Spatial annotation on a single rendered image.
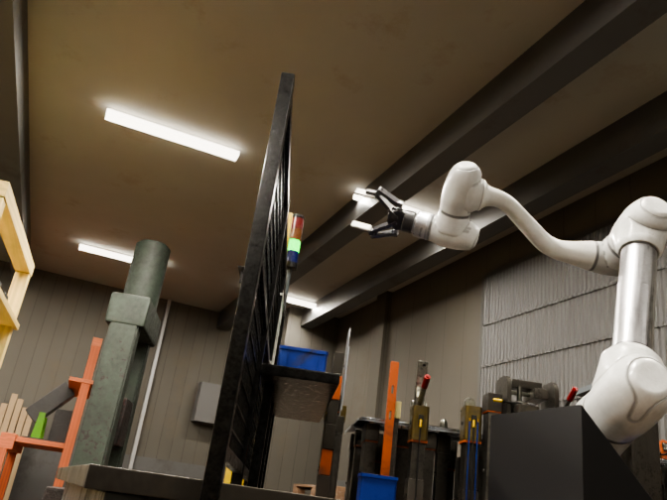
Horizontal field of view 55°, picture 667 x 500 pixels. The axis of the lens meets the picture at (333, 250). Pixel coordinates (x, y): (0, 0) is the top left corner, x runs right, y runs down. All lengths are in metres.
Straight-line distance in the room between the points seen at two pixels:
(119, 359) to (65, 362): 4.55
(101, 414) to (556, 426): 5.29
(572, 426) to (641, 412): 0.17
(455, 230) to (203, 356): 9.55
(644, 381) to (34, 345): 10.15
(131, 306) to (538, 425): 5.40
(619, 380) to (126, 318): 5.53
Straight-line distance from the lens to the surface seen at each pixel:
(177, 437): 11.19
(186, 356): 11.33
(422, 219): 2.10
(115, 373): 6.57
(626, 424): 1.74
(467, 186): 2.02
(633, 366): 1.70
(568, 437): 1.66
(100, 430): 6.51
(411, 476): 2.27
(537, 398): 2.36
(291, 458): 10.24
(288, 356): 2.13
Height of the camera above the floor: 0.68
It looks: 22 degrees up
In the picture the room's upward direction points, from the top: 8 degrees clockwise
